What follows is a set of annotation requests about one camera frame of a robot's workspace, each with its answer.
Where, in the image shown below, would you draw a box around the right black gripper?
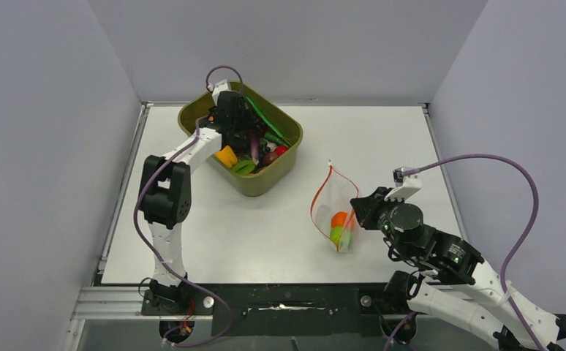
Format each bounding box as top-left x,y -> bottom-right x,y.
350,186 -> 412,259

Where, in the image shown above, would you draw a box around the small green cucumber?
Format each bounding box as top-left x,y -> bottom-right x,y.
264,132 -> 291,147

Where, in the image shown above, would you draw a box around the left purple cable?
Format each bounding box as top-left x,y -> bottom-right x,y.
132,65 -> 245,348

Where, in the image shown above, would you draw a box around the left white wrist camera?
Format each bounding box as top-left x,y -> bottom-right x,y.
211,80 -> 232,106

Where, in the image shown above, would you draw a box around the light green toy cabbage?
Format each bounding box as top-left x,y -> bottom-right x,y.
329,226 -> 351,247

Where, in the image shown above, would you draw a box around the clear zip bag orange zipper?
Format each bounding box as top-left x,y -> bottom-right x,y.
310,160 -> 360,253

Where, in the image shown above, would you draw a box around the orange toy fruit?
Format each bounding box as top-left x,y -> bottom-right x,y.
330,211 -> 348,229

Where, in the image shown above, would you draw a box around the small purple eggplant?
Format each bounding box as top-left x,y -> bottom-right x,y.
249,130 -> 260,165

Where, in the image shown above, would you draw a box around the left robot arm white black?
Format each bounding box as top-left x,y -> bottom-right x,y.
133,91 -> 252,312

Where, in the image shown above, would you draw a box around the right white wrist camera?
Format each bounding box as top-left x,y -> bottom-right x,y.
385,167 -> 422,202

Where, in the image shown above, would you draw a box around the olive green plastic bin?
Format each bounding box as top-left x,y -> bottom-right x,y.
178,81 -> 303,197

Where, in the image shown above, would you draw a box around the yellow toy pepper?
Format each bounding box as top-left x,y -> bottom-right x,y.
214,146 -> 238,168

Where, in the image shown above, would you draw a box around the green toy pepper slice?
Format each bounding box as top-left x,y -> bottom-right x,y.
230,159 -> 256,176

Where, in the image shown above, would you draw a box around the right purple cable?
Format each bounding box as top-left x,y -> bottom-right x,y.
393,154 -> 551,351

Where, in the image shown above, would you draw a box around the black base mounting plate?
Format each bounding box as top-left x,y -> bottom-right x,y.
140,282 -> 411,339

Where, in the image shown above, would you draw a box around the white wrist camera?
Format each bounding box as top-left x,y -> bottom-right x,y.
211,80 -> 232,106
385,167 -> 422,202

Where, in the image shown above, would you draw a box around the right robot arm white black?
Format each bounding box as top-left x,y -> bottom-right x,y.
350,187 -> 566,350

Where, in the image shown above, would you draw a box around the purple cable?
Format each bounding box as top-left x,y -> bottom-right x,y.
132,65 -> 245,348
393,154 -> 551,351

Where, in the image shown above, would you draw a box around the long green bean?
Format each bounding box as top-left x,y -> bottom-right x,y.
245,97 -> 291,146

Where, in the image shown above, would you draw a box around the red toy tomato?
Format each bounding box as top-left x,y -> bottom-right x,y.
273,145 -> 289,156

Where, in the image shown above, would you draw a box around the brown red toy fruit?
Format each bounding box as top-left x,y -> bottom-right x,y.
262,152 -> 279,167

